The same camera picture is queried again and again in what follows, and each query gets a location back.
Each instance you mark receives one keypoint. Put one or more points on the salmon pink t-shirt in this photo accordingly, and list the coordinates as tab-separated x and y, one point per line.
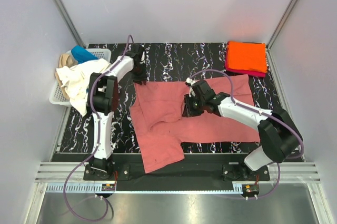
161	128

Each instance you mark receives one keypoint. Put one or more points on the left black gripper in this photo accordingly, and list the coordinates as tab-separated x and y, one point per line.
141	77

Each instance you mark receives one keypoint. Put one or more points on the blue t-shirt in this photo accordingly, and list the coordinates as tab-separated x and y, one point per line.
81	55

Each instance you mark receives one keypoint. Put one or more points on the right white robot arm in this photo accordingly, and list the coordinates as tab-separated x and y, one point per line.
279	136

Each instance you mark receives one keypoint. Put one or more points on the folded magenta t-shirt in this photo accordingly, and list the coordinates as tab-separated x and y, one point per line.
250	73

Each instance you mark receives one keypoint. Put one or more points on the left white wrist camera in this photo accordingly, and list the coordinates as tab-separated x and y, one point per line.
142	57

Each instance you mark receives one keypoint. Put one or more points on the folded orange t-shirt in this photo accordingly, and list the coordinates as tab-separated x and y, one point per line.
245	56

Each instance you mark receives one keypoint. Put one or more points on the left aluminium frame post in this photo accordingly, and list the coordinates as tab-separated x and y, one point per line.
69	23

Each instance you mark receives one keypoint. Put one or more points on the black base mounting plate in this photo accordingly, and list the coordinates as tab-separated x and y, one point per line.
196	172

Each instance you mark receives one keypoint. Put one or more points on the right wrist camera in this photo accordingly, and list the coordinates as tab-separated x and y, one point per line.
189	82

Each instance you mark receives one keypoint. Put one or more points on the aluminium frame post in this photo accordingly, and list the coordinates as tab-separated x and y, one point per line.
69	23
285	16

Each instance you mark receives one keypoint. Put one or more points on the white t-shirt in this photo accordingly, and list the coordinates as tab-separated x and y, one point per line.
75	81

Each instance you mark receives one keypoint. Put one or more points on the right aluminium frame post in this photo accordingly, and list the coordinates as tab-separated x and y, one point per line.
285	16

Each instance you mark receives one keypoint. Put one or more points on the white plastic laundry basket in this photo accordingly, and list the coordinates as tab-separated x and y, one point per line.
56	96

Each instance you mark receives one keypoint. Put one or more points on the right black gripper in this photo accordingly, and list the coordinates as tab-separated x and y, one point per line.
188	111

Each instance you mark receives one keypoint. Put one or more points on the white slotted cable duct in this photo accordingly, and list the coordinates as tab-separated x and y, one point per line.
102	188

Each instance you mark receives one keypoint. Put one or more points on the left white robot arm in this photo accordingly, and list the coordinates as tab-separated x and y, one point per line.
103	101

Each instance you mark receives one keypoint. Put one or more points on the beige t-shirt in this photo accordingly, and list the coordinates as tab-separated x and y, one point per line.
64	60

